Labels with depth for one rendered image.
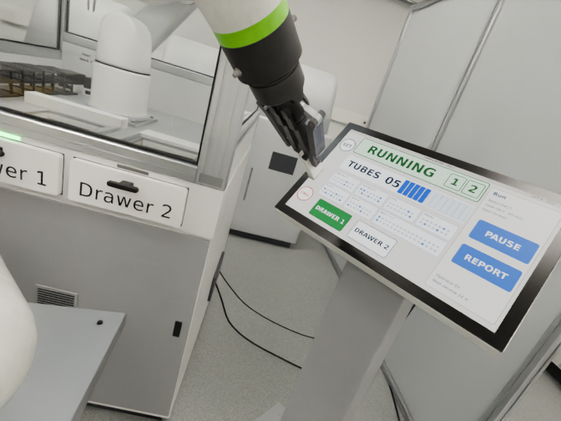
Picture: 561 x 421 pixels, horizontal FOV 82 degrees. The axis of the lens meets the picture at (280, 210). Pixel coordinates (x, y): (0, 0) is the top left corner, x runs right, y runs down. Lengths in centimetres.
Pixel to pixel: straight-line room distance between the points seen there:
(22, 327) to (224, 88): 62
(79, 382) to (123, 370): 73
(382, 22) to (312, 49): 84
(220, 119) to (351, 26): 351
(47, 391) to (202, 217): 50
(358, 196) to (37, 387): 64
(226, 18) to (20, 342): 34
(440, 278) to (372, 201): 21
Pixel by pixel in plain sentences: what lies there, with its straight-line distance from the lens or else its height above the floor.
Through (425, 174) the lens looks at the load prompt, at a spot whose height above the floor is 115.
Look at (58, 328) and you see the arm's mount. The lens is 65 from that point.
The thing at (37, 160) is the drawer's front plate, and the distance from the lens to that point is 100.
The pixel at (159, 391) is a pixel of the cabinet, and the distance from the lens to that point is 131.
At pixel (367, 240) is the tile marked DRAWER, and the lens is 69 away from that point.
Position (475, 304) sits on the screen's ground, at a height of 100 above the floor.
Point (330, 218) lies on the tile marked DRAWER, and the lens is 73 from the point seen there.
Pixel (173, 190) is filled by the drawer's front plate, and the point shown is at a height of 92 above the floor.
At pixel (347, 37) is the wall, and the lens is 421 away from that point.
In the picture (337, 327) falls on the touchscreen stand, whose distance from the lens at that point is 89.
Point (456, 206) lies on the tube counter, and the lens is 72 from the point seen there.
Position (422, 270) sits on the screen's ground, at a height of 100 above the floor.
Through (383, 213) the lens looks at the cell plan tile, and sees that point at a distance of 71.
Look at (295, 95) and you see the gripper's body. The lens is 46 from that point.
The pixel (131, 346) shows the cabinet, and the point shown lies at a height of 36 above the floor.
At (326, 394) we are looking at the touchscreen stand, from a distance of 100.
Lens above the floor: 123
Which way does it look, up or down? 20 degrees down
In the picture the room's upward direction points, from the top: 17 degrees clockwise
